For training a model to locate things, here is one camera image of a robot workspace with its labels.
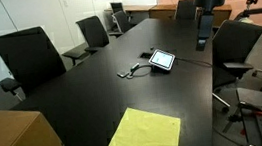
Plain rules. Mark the white tablet on stand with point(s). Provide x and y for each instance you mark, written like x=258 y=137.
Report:
x=162 y=59

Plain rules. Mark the black office chair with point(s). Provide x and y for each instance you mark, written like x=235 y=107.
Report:
x=231 y=45
x=94 y=34
x=31 y=58

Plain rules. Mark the far end black chair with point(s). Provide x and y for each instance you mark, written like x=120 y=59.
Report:
x=185 y=10

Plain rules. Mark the right black office chair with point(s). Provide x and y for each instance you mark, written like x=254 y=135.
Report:
x=231 y=45

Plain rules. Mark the small black remote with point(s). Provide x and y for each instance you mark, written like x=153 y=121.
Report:
x=122 y=74

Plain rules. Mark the wooden sideboard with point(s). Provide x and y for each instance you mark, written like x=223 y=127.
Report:
x=167 y=12

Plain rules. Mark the near left black office chair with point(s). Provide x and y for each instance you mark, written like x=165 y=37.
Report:
x=31 y=58

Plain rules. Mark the far left black chair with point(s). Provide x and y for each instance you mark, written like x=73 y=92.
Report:
x=121 y=19

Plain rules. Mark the yellow cloth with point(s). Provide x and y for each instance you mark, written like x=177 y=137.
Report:
x=140 y=128

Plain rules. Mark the red handled pliers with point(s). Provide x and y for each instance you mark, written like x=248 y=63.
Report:
x=252 y=107

